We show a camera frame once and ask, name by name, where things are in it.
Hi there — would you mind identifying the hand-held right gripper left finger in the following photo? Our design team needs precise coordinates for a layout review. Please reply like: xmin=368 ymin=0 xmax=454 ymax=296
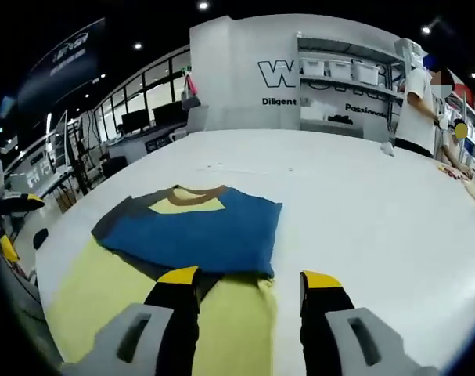
xmin=63 ymin=266 xmax=201 ymax=376

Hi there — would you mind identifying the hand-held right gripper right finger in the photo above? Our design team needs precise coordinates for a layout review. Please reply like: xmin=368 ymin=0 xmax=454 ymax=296
xmin=298 ymin=269 xmax=437 ymax=376

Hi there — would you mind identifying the yellow blue grey garment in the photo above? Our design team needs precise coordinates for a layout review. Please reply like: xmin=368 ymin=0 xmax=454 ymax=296
xmin=45 ymin=183 xmax=283 ymax=376

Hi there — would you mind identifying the white office desk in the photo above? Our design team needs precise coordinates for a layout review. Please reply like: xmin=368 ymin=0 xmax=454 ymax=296
xmin=4 ymin=168 xmax=76 ymax=199

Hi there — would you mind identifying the black rounded object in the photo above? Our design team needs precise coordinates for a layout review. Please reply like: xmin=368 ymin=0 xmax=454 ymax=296
xmin=32 ymin=228 xmax=50 ymax=251

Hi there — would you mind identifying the brown cardboard box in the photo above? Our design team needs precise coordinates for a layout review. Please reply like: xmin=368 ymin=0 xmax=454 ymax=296
xmin=56 ymin=186 xmax=77 ymax=215

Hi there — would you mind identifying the person's grey clothing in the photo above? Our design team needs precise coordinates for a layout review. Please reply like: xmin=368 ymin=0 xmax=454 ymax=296
xmin=8 ymin=269 xmax=64 ymax=361

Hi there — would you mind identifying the white framed clear panel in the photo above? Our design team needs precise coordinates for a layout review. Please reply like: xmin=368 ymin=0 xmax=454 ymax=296
xmin=45 ymin=110 xmax=70 ymax=175

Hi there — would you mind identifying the black computer case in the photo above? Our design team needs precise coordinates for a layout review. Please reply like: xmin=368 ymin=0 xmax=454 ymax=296
xmin=101 ymin=155 xmax=128 ymax=178

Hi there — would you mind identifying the grey office counter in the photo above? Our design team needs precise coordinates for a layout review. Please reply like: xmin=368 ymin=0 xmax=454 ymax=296
xmin=106 ymin=124 xmax=187 ymax=157

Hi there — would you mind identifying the black monitor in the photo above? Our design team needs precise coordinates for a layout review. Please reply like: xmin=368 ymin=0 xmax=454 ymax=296
xmin=150 ymin=103 xmax=183 ymax=126
xmin=121 ymin=109 xmax=150 ymax=133

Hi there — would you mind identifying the dark overhead banner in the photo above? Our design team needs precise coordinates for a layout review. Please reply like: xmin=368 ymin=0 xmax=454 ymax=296
xmin=16 ymin=17 xmax=107 ymax=118

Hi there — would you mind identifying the white office chair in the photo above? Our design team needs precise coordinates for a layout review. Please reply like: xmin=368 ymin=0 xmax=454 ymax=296
xmin=170 ymin=105 xmax=211 ymax=144

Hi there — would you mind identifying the hanging pink and black bag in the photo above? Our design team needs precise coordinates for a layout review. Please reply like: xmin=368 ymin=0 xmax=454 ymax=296
xmin=181 ymin=74 xmax=202 ymax=110

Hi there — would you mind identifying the grey metal shelving rack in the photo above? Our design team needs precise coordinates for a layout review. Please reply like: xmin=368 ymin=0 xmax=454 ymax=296
xmin=295 ymin=33 xmax=408 ymax=132

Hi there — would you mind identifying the white storage bin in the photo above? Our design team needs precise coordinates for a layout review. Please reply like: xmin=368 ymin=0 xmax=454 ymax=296
xmin=352 ymin=62 xmax=381 ymax=85
xmin=301 ymin=58 xmax=326 ymax=78
xmin=326 ymin=60 xmax=354 ymax=79

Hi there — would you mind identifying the white post stand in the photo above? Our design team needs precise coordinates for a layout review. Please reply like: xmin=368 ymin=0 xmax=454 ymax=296
xmin=393 ymin=37 xmax=424 ymax=71

